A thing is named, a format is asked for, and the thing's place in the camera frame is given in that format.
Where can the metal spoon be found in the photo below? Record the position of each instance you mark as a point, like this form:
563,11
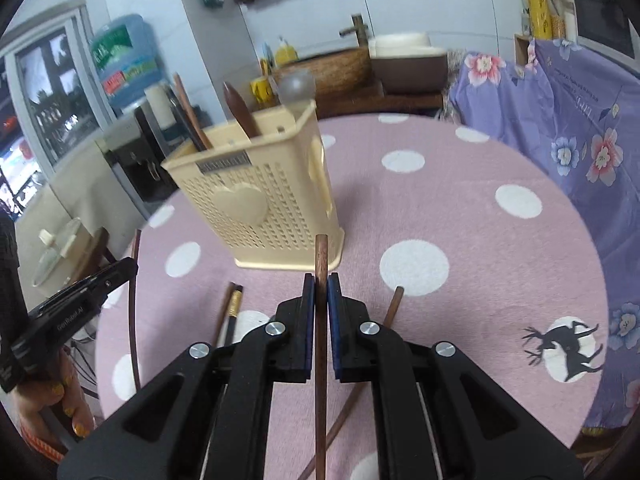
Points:
296,89

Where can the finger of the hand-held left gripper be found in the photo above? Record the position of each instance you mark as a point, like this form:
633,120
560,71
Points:
117,275

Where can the beige cloth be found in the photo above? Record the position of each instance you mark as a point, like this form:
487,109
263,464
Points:
85,200

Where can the wicker basin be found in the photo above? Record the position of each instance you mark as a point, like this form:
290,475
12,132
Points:
335,72

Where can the yellow soap bottle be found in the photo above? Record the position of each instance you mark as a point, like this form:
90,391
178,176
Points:
286,55

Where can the yellow roll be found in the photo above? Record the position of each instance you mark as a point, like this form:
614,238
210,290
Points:
535,0

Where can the white microwave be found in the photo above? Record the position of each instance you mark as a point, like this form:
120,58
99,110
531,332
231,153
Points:
605,25

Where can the wooden stool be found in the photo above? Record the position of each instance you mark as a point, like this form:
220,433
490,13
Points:
102,250

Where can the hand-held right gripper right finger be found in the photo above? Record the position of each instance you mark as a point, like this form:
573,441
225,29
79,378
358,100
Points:
340,330

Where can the brown bowl with lid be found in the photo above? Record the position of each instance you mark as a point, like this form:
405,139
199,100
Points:
410,65

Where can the purple floral cloth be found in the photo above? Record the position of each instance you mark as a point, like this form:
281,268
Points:
575,110

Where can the paper cup holder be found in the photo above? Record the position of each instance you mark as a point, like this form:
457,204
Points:
160,105

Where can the blue water jug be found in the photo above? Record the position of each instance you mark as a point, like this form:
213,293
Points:
125,60

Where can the window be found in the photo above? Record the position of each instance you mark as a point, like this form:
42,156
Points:
45,110

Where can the cream plastic utensil holder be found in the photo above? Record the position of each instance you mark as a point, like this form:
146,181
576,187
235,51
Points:
280,210

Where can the pink polka dot tablecloth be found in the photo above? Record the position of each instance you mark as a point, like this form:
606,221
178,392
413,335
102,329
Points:
450,310

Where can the water dispenser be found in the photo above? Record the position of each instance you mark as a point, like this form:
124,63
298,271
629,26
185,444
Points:
135,170

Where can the brown wooden chopstick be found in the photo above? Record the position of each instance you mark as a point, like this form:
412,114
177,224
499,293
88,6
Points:
322,255
395,305
131,310
192,120
225,310

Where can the wooden box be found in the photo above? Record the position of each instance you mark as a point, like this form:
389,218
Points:
522,50

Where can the glass jar with sticks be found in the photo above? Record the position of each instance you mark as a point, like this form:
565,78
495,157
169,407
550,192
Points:
560,15

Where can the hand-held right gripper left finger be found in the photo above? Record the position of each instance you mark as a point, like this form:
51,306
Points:
295,330

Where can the wooden faucet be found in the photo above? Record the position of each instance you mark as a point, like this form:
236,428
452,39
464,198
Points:
357,30

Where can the person's left hand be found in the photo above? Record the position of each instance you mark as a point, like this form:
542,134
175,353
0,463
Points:
55,400

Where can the cream pot with lid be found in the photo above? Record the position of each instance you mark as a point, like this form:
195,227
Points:
57,260

